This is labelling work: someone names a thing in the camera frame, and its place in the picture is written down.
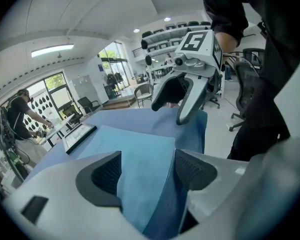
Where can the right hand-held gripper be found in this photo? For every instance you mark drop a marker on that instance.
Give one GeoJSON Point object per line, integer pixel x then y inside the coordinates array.
{"type": "Point", "coordinates": [202, 56]}

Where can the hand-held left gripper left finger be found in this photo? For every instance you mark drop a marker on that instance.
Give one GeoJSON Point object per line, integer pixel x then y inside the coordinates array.
{"type": "Point", "coordinates": [60, 204]}

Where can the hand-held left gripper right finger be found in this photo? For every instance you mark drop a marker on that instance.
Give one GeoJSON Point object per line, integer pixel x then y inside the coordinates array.
{"type": "Point", "coordinates": [240, 196]}

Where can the person's right forearm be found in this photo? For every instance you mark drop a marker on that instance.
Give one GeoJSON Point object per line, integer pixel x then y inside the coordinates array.
{"type": "Point", "coordinates": [227, 44]}

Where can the round wicker chair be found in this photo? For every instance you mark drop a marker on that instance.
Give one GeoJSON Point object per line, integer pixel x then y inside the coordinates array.
{"type": "Point", "coordinates": [143, 91]}

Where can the blue tablecloth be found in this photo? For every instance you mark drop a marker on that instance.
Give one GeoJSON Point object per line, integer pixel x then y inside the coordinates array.
{"type": "Point", "coordinates": [145, 119]}

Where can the white shelf of chairs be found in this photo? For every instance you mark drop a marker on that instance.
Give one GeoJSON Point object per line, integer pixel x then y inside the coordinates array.
{"type": "Point", "coordinates": [165, 35]}

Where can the black office chair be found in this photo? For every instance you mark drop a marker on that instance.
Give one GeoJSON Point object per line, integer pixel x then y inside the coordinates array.
{"type": "Point", "coordinates": [247, 84]}

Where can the black framed deer picture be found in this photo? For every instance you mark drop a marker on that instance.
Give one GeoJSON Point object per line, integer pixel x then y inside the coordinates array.
{"type": "Point", "coordinates": [77, 136]}

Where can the round ceiling light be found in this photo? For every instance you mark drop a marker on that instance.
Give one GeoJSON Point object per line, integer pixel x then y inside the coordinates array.
{"type": "Point", "coordinates": [167, 19]}
{"type": "Point", "coordinates": [136, 30]}

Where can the white work table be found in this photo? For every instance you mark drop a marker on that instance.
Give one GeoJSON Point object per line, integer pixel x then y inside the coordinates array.
{"type": "Point", "coordinates": [61, 125]}

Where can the person's black buttoned clothing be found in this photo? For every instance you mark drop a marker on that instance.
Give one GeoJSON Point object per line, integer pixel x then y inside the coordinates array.
{"type": "Point", "coordinates": [272, 59]}

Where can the black visitor chair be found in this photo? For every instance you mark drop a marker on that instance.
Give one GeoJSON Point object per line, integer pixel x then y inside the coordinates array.
{"type": "Point", "coordinates": [87, 104]}

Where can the long ceiling light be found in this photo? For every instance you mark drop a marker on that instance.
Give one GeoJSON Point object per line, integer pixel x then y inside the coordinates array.
{"type": "Point", "coordinates": [52, 50]}

